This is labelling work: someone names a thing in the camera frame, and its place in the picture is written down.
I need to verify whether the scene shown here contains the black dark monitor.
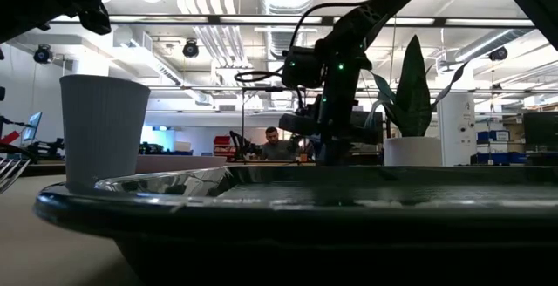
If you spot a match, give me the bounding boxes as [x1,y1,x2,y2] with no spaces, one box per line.
[522,111,558,146]

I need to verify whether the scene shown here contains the peach table mat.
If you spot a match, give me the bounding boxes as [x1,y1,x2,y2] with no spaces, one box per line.
[0,174,141,286]

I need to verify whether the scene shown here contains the dark green plastic tray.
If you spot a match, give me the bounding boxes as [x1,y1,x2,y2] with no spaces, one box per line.
[33,164,558,286]

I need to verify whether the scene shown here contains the white column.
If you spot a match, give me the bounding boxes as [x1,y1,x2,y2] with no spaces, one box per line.
[437,92,479,167]

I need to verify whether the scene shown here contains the person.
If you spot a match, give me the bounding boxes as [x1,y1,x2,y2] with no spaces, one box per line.
[260,126,303,161]

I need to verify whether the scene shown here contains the light blue ribbed cup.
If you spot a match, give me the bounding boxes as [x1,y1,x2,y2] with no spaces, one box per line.
[59,74,152,191]

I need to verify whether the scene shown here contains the red storage bins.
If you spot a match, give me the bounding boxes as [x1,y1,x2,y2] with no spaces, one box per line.
[213,135,233,161]

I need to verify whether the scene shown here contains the black ceiling spotlight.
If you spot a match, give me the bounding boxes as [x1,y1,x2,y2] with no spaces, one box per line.
[488,45,509,63]
[33,44,54,65]
[181,37,201,59]

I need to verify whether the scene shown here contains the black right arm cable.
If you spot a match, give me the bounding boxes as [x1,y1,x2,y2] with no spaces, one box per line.
[234,1,371,84]

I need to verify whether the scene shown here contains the tilted computer monitor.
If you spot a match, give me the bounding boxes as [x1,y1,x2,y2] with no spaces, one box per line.
[22,111,44,143]

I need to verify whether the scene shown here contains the blue storage boxes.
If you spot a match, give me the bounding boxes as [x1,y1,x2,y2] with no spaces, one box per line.
[476,129,529,166]

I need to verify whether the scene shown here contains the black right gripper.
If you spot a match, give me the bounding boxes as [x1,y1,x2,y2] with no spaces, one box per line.
[278,89,381,167]

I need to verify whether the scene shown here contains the green snake plant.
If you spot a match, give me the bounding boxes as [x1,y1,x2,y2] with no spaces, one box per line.
[364,34,470,139]

